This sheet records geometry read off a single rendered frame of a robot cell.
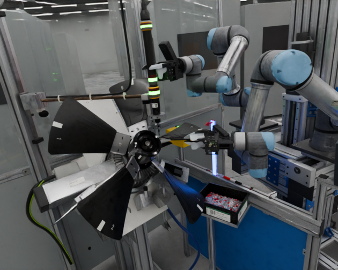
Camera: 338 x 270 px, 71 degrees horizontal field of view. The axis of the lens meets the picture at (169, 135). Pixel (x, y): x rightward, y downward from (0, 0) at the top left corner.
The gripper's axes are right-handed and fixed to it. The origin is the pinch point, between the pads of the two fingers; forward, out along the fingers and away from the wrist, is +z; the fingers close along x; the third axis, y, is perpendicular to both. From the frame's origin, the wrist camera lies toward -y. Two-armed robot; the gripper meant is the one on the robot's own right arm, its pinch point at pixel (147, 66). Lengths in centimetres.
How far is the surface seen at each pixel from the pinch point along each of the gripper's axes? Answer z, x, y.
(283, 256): -30, -47, 94
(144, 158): 12.1, -4.5, 33.6
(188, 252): -43, 24, 146
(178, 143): -37, 19, 50
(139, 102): -2.3, 10.6, 15.3
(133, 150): 14.1, -0.9, 30.2
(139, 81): -8.6, 15.5, 7.4
